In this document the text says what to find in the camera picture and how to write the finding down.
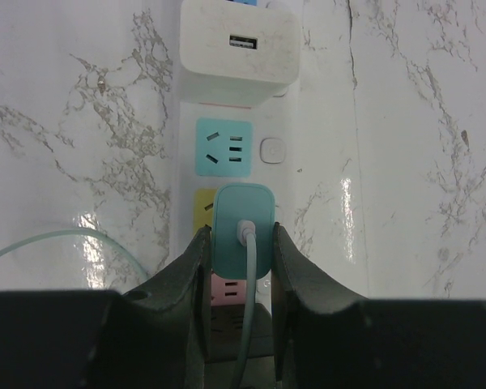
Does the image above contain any white cube charger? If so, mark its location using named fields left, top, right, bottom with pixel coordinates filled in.
left=177, top=1, right=301, bottom=108

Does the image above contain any white power strip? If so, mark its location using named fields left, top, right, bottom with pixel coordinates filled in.
left=169, top=0, right=303, bottom=305

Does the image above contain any thin teal cable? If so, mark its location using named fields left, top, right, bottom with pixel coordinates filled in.
left=0, top=218, right=258, bottom=389

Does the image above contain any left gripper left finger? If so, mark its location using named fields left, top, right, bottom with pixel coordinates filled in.
left=0, top=227, right=211, bottom=388

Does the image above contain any black cube plug adapter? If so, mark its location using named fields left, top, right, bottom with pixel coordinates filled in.
left=204, top=304, right=275, bottom=388

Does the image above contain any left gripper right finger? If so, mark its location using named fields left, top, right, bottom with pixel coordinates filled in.
left=271, top=225, right=486, bottom=388

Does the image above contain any teal charger adapter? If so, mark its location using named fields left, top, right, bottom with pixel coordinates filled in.
left=211, top=182, right=275, bottom=280

